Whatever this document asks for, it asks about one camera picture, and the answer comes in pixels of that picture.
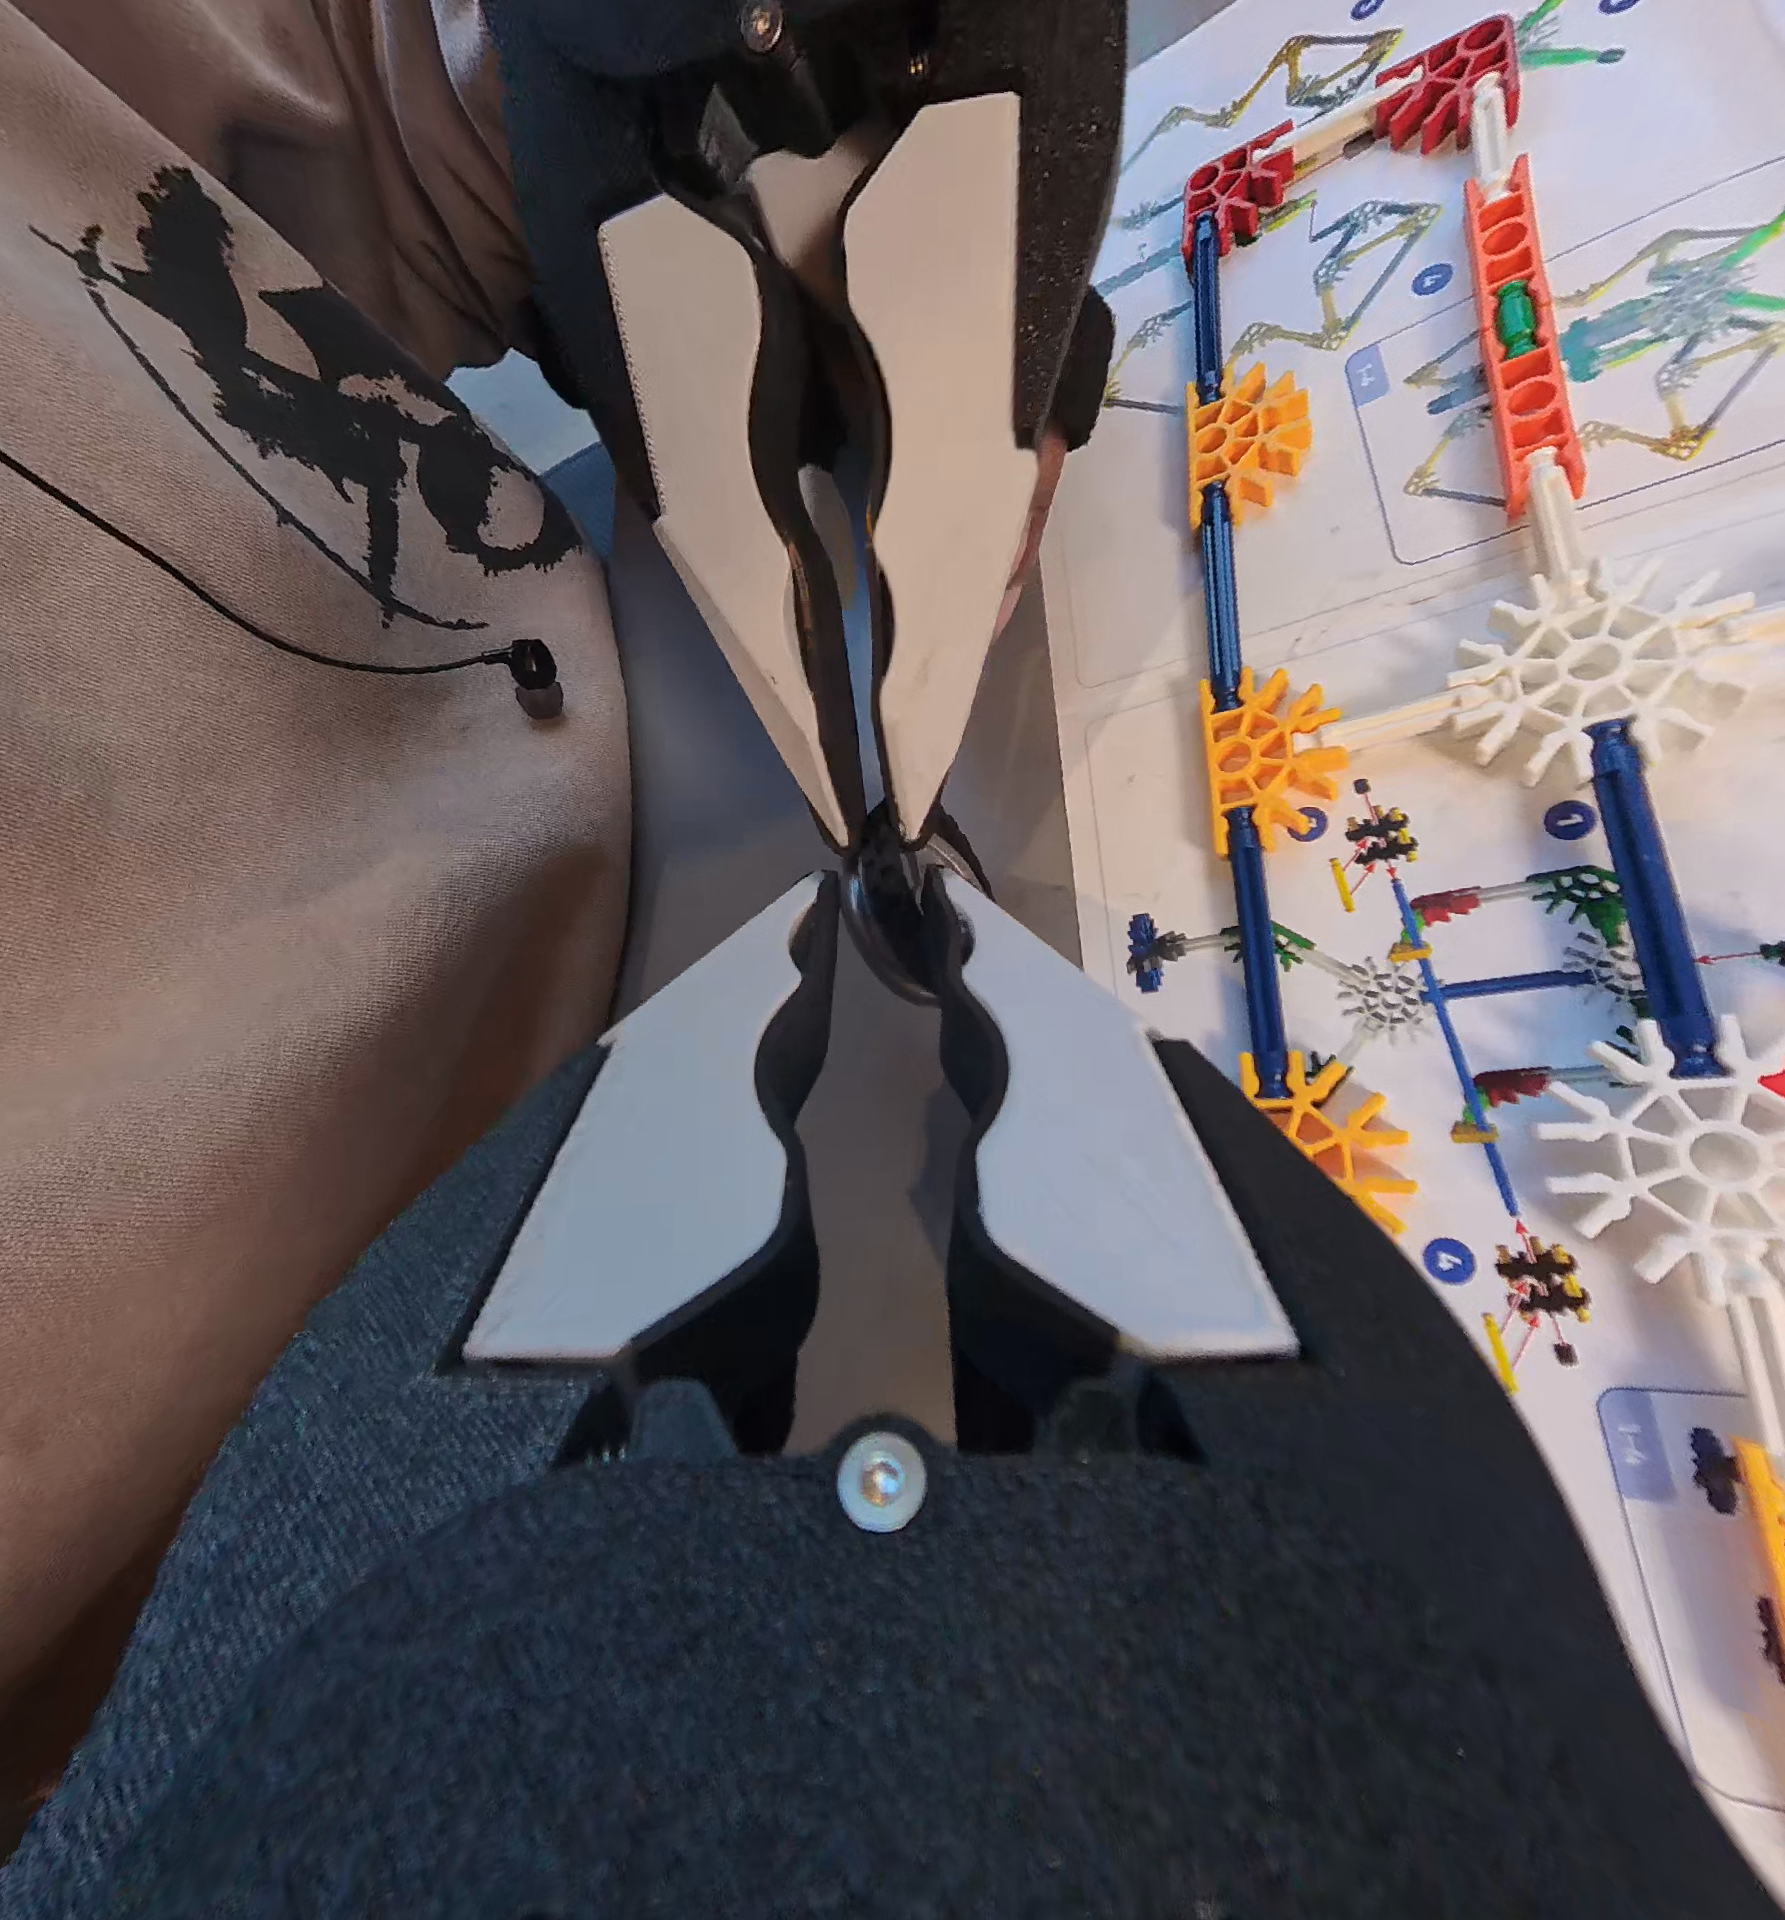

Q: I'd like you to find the black thin cord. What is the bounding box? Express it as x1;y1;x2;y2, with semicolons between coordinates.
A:
0;390;570;728

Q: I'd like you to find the black rubber tyre ring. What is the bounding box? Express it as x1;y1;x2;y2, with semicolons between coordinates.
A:
848;795;984;994

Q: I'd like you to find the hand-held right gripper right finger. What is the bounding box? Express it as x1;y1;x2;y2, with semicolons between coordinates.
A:
917;873;1300;1419

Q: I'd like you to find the person's left forearm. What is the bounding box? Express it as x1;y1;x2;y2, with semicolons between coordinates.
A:
292;0;535;362

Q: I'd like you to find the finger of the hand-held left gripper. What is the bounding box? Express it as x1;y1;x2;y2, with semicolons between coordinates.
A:
593;181;869;849
832;91;1029;843

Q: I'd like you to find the person in beige hoodie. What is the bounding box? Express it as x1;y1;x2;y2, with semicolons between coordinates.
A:
0;0;639;1862

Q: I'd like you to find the colourful rod and connector model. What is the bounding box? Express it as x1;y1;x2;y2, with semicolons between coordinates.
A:
1119;16;1785;1832

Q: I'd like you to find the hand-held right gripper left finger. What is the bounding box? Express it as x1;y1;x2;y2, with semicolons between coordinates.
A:
472;887;846;1419

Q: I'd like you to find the large fold-out instruction sheet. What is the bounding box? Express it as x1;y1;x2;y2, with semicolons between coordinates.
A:
1043;0;1785;1832

